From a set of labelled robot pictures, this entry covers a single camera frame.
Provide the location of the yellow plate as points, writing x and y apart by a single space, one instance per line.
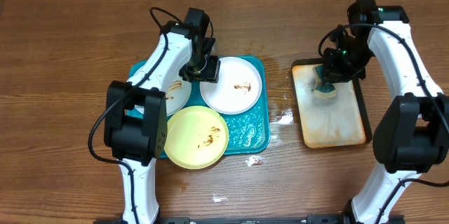
197 137

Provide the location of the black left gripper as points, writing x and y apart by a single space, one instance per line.
210 75

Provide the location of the green and yellow sponge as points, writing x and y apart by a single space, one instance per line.
322 89

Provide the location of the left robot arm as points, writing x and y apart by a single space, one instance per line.
135 118

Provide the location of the black tray with wet cloth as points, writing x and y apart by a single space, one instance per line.
329 122

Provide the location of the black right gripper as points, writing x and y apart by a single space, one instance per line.
334 74

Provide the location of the white plate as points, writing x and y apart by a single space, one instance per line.
238 88
177 95

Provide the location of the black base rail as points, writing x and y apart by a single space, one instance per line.
311 219

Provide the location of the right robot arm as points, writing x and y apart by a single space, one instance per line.
413 134

